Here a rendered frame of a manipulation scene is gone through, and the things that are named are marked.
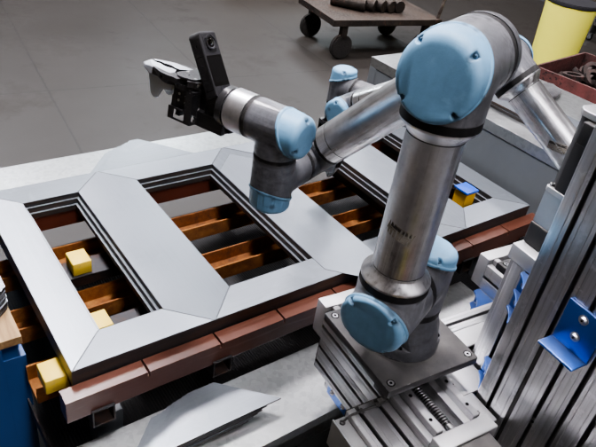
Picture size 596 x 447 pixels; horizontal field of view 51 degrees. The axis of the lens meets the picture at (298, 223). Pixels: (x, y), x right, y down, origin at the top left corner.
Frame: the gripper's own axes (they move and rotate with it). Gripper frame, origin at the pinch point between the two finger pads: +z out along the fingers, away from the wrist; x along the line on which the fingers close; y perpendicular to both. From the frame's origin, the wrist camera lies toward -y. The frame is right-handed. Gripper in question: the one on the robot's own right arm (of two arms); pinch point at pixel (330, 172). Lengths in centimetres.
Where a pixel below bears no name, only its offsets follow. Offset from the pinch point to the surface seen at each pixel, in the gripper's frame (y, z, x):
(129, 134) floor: -22, 92, -213
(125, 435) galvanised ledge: 88, 24, 44
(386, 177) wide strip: -23.9, 5.8, 2.6
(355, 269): 19.4, 5.7, 37.3
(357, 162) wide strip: -21.3, 5.8, -9.7
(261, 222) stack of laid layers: 27.9, 9.1, 3.7
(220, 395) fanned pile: 66, 20, 47
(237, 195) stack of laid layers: 27.9, 7.9, -10.5
